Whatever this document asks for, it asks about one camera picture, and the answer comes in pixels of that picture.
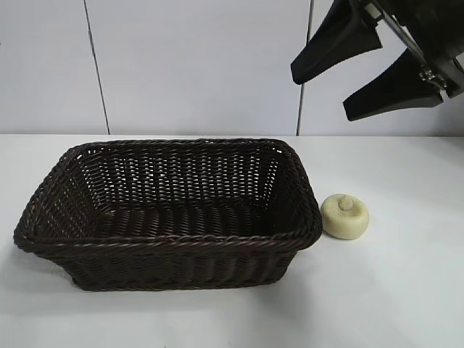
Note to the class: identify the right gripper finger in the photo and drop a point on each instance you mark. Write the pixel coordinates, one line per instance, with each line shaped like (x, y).
(326, 47)
(391, 92)

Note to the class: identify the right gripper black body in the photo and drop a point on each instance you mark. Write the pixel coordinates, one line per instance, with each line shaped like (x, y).
(431, 32)

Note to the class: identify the dark brown woven wicker basket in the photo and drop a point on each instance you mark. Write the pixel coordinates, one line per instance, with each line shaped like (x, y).
(163, 253)

